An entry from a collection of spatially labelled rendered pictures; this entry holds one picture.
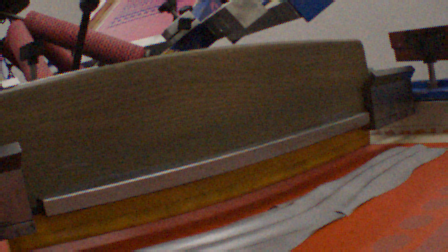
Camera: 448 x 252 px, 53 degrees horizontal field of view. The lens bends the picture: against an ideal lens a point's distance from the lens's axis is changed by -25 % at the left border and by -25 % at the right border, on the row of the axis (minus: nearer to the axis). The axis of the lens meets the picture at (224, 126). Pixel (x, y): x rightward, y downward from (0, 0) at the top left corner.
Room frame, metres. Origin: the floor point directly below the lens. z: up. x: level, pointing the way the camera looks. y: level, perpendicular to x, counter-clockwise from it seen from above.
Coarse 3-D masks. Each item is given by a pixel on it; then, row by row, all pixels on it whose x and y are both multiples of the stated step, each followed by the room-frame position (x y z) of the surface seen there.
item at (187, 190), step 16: (320, 144) 0.43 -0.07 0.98; (336, 144) 0.45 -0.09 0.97; (272, 160) 0.40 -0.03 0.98; (288, 160) 0.41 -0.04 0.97; (224, 176) 0.37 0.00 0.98; (240, 176) 0.38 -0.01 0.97; (160, 192) 0.34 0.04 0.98; (176, 192) 0.35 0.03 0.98; (192, 192) 0.35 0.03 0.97; (96, 208) 0.31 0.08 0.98; (112, 208) 0.31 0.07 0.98; (128, 208) 0.32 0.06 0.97; (144, 208) 0.33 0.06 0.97; (48, 224) 0.28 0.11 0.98; (64, 224) 0.29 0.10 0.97
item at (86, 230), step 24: (360, 144) 0.47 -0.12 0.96; (288, 168) 0.41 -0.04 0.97; (312, 168) 0.43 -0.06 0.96; (216, 192) 0.37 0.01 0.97; (240, 192) 0.38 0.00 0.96; (120, 216) 0.32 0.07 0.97; (144, 216) 0.33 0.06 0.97; (168, 216) 0.34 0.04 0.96; (24, 240) 0.27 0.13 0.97; (48, 240) 0.28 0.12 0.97; (72, 240) 0.29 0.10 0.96
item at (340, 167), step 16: (384, 144) 0.50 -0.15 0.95; (400, 144) 0.48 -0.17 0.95; (432, 144) 0.44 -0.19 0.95; (336, 160) 0.47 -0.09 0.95; (352, 160) 0.46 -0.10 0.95; (368, 160) 0.44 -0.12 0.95; (432, 160) 0.37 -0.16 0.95; (304, 176) 0.43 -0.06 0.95; (320, 176) 0.42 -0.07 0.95; (336, 176) 0.41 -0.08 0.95; (416, 176) 0.34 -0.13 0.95; (432, 176) 0.32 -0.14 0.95; (256, 192) 0.41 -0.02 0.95; (272, 192) 0.40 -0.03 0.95; (288, 192) 0.39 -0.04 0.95; (304, 192) 0.38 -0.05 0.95; (400, 192) 0.31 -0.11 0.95; (416, 192) 0.30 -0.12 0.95; (240, 208) 0.37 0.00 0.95; (256, 208) 0.36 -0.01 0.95; (272, 208) 0.35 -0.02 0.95; (368, 208) 0.29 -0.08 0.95; (384, 208) 0.28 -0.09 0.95; (400, 208) 0.27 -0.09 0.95
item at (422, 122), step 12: (420, 108) 0.51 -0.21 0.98; (432, 108) 0.49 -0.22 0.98; (444, 108) 0.48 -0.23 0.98; (408, 120) 0.52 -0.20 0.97; (420, 120) 0.51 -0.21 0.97; (432, 120) 0.50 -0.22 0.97; (444, 120) 0.48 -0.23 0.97; (372, 132) 0.57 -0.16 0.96; (384, 132) 0.56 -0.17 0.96; (396, 132) 0.54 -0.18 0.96; (408, 132) 0.53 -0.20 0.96; (420, 132) 0.51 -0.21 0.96; (432, 132) 0.50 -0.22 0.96; (444, 132) 0.48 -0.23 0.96
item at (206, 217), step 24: (192, 216) 0.36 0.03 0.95; (216, 216) 0.35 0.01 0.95; (240, 216) 0.34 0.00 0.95; (360, 216) 0.28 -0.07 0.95; (96, 240) 0.31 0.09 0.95; (120, 240) 0.31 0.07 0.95; (144, 240) 0.31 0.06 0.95; (168, 240) 0.31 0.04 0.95; (312, 240) 0.26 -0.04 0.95; (336, 240) 0.25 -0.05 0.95; (360, 240) 0.24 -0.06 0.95
